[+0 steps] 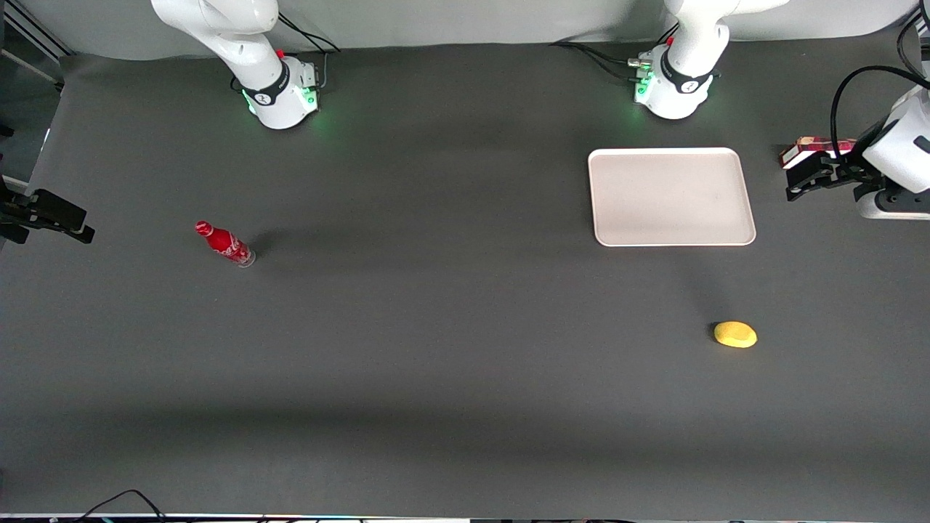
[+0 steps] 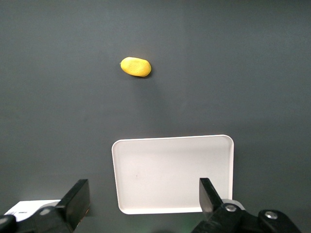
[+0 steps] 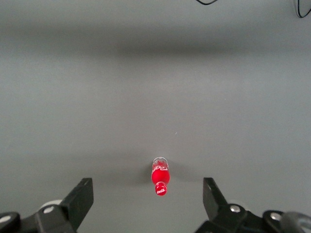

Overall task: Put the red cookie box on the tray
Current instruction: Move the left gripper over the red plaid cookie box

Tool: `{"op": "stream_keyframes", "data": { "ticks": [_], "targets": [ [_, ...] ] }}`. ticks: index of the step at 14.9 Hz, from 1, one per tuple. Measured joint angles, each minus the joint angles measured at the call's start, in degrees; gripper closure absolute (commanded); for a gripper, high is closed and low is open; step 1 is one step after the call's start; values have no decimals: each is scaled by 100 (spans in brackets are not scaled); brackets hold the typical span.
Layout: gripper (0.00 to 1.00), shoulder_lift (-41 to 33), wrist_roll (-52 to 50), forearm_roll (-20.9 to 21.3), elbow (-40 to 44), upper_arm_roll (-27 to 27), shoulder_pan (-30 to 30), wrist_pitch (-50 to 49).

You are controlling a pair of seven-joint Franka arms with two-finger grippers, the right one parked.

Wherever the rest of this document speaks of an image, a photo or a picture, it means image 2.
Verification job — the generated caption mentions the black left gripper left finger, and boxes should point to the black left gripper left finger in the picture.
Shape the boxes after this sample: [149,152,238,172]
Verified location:
[0,179,91,233]

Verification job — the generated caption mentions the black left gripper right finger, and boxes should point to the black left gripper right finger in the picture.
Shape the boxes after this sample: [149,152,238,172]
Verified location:
[191,178,302,233]

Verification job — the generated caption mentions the white rectangular plastic tray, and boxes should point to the white rectangular plastic tray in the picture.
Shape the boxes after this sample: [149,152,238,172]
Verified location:
[111,134,235,215]

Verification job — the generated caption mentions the yellow lemon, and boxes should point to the yellow lemon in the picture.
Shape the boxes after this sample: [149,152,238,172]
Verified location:
[119,56,152,78]

